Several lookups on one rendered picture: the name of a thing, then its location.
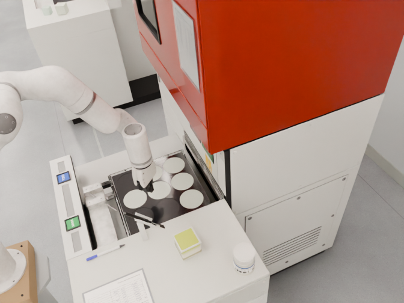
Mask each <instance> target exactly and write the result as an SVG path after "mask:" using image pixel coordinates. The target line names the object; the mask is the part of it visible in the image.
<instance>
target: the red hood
mask: <svg viewBox="0 0 404 303"><path fill-rule="evenodd" d="M132 2H133V7H134V10H135V16H136V21H137V25H138V29H139V36H140V39H141V45H142V50H143V52H144V53H145V55H146V56H147V58H148V60H149V61H150V62H151V64H152V66H153V67H154V69H155V70H156V72H157V73H158V75H159V77H160V78H161V79H162V81H163V83H164V84H165V86H166V87H167V89H168V91H169V92H170V94H171V95H172V97H173V98H174V100H175V101H176V103H177V104H178V106H179V108H180V109H181V110H182V112H183V114H184V115H185V117H186V118H187V120H188V121H189V123H190V125H191V126H192V128H193V130H194V131H195V133H196V134H197V135H198V137H199V139H200V140H201V142H202V143H203V145H204V146H205V148H206V150H207V151H208V152H209V153H210V155H212V154H215V153H218V152H221V151H223V150H226V149H228V148H232V147H235V146H237V145H240V144H243V143H245V142H248V141H251V140H254V139H257V138H260V137H262V136H265V135H268V134H270V133H273V132H276V131H279V130H281V129H285V128H287V127H290V126H293V125H295V124H298V123H302V122H303V121H307V120H309V119H312V118H315V117H318V116H320V115H323V114H326V113H329V112H332V111H335V110H337V109H340V108H343V107H345V106H348V105H351V104H354V103H357V102H360V101H362V100H365V99H368V98H370V97H373V96H376V95H378V94H382V93H384V92H385V89H386V86H387V83H388V80H389V78H390V75H391V71H392V69H393V65H394V62H395V60H396V57H397V54H398V51H399V48H400V45H401V42H402V40H403V36H404V0H132Z"/></svg>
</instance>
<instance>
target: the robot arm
mask: <svg viewBox="0 0 404 303"><path fill-rule="evenodd" d="M24 100H37V101H45V102H50V101H56V102H59V103H60V104H62V105H63V106H65V107H66V108H67V109H69V110H70V111H72V113H74V114H76V115H77V116H78V117H80V118H81V119H83V120H84V121H85V122H87V123H88V124H89V125H91V126H92V127H94V128H95V129H97V130H98V131H99V132H101V133H107V134H109V133H113V132H115V131H118V132H119V133H121V135H122V137H123V141H124V144H125V147H126V150H127V153H128V157H129V160H130V163H131V165H132V177H133V182H134V184H135V185H136V186H137V184H138V187H139V190H140V191H142V190H143V189H144V188H145V190H146V191H147V192H151V193H152V192H153V191H154V188H153V184H152V183H153V177H154V175H155V174H156V166H155V163H154V160H153V157H152V153H151V150H150V145H149V142H148V137H147V132H146V129H145V126H144V125H143V124H141V123H138V122H137V121H136V120H135V119H134V118H133V117H132V116H131V115H130V114H129V113H127V112H126V111H125V110H123V109H120V108H116V109H114V108H113V107H111V106H110V105H109V104H108V103H106V102H105V101H104V100H103V99H102V98H101V97H100V96H98V95H97V94H96V93H95V92H94V91H93V90H92V89H90V88H89V87H88V86H86V85H85V84H84V83H83V82H82V81H81V80H79V79H78V78H77V77H76V76H75V75H73V74H72V73H71V72H69V71H68V70H67V69H65V68H63V67H60V66H44V67H39V68H36V69H32V70H27V71H21V72H17V71H4V72H0V151H1V149H2V148H3V147H4V146H5V145H7V144H8V143H10V142H12V140H14V139H15V137H16V135H17V134H18V132H19V131H20V128H21V125H22V122H23V111H22V105H21V101H24ZM26 263H27V262H26V258H25V256H24V254H23V253H22V252H20V251H19V250H16V249H6V247H5V246H4V245H3V244H2V242H1V241H0V294H2V293H4V292H6V291H8V290H9V289H11V288H12V287H13V286H15V285H16V284H17V283H18V282H19V280H20V279H21V278H22V276H23V275H24V273H25V270H26Z"/></svg>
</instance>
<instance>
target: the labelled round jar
mask: <svg viewBox="0 0 404 303"><path fill-rule="evenodd" d="M255 256H256V251H255V249H254V247H253V246H252V245H251V244H249V243H246V242H242V243H239V244H237V245H236V246H235V247H234V250H233V265H234V270H235V271H236V272H237V273H238V274H239V275H243V276H246V275H249V274H251V273H252V272H253V271H254V267H255Z"/></svg>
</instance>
